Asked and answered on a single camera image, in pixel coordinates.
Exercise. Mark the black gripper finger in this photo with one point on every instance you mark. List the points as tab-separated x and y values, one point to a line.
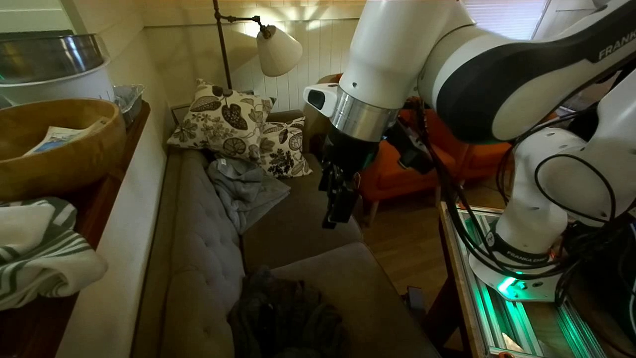
346	207
330	211

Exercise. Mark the dark crumpled cloth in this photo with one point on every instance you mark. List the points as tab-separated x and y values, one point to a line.
285	318

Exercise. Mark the floor lamp with white shade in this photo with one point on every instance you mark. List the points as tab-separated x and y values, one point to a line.
279	51

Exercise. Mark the light grey blanket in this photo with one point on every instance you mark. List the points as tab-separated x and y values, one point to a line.
245	189

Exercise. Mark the white round pot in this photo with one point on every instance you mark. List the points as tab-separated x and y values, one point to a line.
66	89

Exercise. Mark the large wooden bowl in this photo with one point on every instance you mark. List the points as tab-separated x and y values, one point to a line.
72	165

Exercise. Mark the white green striped towel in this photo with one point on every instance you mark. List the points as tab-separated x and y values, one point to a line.
40	258

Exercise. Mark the grey-brown tufted couch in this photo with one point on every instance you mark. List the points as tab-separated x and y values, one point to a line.
199	264

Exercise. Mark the dark wooden shelf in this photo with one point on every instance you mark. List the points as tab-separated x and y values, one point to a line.
106	199

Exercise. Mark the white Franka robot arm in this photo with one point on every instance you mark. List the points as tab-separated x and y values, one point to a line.
398	46

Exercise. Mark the glass dish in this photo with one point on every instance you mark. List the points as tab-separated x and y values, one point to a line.
128	99

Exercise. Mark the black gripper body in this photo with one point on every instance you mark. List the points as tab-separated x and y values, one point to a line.
348	161

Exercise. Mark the large leaf-print pillow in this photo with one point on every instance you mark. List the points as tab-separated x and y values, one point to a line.
221	119

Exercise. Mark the small leaf-print pillow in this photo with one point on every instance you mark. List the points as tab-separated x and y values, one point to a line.
283	149

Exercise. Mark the paper sheet in bowl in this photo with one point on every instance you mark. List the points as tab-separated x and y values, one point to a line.
52	137

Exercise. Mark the orange armchair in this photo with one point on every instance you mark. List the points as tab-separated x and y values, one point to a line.
390	175

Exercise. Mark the aluminium frame robot table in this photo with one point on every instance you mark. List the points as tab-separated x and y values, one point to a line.
503	324

